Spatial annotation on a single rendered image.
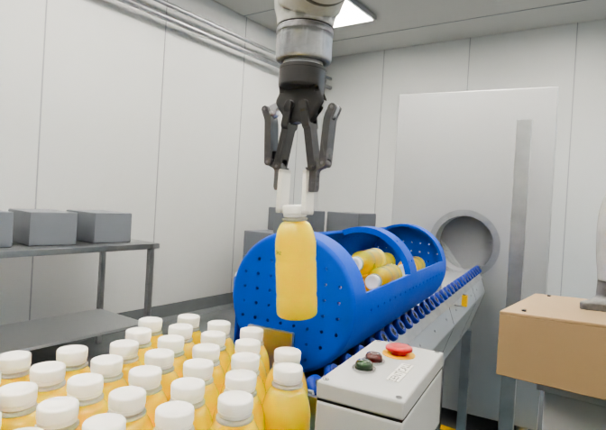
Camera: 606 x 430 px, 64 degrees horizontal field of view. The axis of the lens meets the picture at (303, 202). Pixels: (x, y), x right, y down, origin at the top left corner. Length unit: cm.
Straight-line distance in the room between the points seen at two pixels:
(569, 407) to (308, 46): 81
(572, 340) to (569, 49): 545
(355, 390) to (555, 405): 61
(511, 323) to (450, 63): 571
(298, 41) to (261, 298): 53
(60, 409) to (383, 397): 32
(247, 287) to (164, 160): 402
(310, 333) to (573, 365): 46
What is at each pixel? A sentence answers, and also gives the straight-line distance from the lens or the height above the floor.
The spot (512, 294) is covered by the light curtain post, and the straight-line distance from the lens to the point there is 229.
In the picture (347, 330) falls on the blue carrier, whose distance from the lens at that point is 95.
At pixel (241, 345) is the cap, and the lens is 75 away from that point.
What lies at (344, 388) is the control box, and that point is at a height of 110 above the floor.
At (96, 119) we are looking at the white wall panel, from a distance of 459.
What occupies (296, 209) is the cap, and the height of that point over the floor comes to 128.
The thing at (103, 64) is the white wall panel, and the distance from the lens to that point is 470.
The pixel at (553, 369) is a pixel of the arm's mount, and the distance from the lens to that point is 98.
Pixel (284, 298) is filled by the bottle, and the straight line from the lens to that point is 77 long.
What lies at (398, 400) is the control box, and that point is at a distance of 54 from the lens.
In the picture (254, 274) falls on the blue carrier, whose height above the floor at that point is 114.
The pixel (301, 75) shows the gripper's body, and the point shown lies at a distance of 75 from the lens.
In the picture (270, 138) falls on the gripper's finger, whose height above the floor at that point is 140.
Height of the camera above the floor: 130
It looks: level
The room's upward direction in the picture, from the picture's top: 3 degrees clockwise
